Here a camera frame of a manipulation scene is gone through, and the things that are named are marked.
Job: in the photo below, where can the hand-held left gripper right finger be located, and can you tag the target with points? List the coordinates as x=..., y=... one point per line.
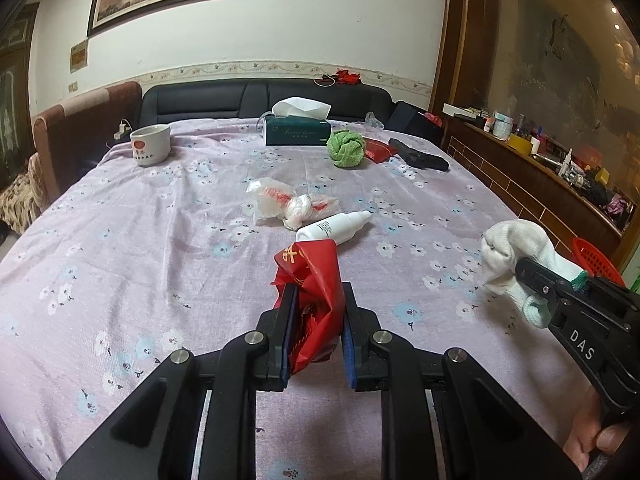
x=350, y=352

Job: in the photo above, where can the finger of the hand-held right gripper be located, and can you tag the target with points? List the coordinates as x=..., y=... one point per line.
x=537, y=277
x=593, y=286

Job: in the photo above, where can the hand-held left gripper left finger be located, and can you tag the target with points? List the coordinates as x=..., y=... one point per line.
x=290, y=342

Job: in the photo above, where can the white sock with green trim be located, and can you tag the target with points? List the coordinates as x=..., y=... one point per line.
x=505, y=250

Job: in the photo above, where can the red plastic bag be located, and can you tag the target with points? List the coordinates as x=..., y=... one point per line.
x=320, y=280

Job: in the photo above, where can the person's right hand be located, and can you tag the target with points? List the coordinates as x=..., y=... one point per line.
x=585, y=440

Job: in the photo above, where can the red plastic basket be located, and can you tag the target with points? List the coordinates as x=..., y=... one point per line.
x=597, y=260

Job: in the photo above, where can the wooden shelf with clutter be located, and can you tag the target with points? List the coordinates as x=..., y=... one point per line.
x=525, y=175

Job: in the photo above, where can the white plastic bottle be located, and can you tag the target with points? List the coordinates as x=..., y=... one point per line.
x=332, y=227

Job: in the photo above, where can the white crumpled plastic bag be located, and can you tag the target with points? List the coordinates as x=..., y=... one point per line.
x=305, y=210

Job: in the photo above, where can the yellow box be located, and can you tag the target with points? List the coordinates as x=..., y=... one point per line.
x=520, y=144

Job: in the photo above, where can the clear red-printed plastic bag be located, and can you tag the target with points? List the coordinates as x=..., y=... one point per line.
x=267, y=200

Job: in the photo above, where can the white jar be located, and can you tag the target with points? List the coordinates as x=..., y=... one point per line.
x=502, y=125

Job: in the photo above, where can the black cloth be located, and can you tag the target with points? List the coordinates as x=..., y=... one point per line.
x=420, y=157

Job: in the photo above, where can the purple floral bedsheet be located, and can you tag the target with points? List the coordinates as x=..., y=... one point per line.
x=150, y=235

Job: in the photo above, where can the black box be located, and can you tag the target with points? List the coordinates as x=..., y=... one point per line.
x=415, y=120

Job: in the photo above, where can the green cloth ball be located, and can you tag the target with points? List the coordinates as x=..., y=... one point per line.
x=346, y=149

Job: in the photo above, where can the red packet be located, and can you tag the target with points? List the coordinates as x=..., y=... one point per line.
x=378, y=150

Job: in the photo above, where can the green tissue box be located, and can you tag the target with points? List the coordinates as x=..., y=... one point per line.
x=297, y=132

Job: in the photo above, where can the small clear plastic bag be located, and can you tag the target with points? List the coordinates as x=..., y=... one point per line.
x=373, y=120

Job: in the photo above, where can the white ceramic cup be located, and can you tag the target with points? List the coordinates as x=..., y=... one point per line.
x=150, y=147

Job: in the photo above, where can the black leather headboard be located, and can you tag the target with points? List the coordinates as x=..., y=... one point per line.
x=200, y=102

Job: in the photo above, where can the red cloth item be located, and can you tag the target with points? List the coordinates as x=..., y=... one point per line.
x=347, y=77

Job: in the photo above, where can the brown armchair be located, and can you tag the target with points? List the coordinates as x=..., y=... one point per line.
x=70, y=140

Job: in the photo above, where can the dark wooden door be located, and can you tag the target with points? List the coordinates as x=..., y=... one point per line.
x=15, y=100

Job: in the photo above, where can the wall socket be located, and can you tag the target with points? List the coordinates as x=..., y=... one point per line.
x=73, y=87

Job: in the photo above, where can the small wall plaque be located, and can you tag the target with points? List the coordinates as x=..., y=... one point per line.
x=79, y=57

